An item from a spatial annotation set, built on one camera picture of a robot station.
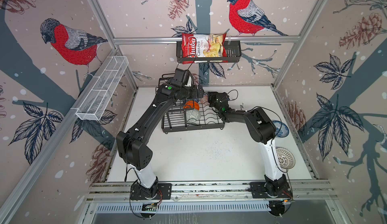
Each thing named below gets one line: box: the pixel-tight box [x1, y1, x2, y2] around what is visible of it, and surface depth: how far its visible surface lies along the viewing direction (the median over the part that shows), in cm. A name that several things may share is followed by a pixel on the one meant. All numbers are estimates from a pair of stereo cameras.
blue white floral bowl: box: [272, 120, 290, 138], surface depth 95 cm
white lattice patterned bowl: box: [275, 146, 296, 170], surface depth 83 cm
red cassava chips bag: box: [181, 32, 228, 65], surface depth 90 cm
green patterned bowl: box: [185, 108, 202, 126], surface depth 102 cm
